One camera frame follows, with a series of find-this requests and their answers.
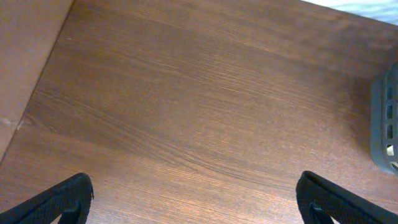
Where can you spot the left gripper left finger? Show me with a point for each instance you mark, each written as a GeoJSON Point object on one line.
{"type": "Point", "coordinates": [69, 202]}

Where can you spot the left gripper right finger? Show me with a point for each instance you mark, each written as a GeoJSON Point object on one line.
{"type": "Point", "coordinates": [322, 201]}

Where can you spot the grey plastic basket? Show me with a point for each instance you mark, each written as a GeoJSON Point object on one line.
{"type": "Point", "coordinates": [383, 138]}

